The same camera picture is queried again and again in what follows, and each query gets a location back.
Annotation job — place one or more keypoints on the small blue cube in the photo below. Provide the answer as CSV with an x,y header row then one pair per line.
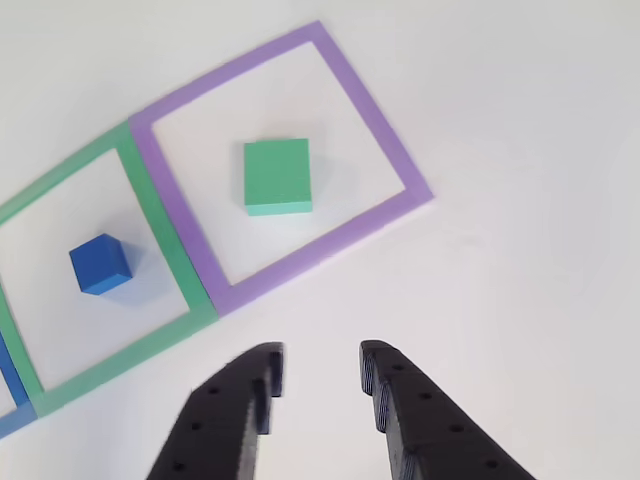
x,y
100,262

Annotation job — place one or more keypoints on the blue square frame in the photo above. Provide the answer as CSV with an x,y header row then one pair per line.
x,y
12,385

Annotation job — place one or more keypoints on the purple square frame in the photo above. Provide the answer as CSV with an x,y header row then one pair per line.
x,y
370,110

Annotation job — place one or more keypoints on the green square frame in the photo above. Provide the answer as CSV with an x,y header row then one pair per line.
x,y
165,225

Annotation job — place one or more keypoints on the green square block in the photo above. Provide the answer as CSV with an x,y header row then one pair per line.
x,y
277,172

